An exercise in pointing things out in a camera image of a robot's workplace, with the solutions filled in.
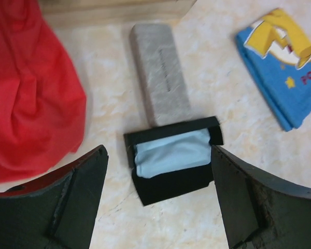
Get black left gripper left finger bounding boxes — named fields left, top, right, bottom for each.
left=0, top=145, right=108, bottom=248

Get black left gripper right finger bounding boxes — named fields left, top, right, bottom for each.
left=211, top=146, right=311, bottom=248

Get grey glasses case green lining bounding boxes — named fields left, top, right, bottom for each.
left=130, top=23, right=192, bottom=127

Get wooden clothes rack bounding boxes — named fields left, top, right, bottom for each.
left=39, top=0, right=195, bottom=28

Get blue yellow folded cloth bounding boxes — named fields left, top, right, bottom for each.
left=235, top=8, right=311, bottom=131

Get red garment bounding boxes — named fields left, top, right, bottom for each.
left=0, top=1, right=87, bottom=183

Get black glasses case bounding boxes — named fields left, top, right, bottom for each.
left=123, top=116, right=223, bottom=206

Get light blue lens cloth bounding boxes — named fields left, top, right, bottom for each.
left=134, top=129, right=211, bottom=178

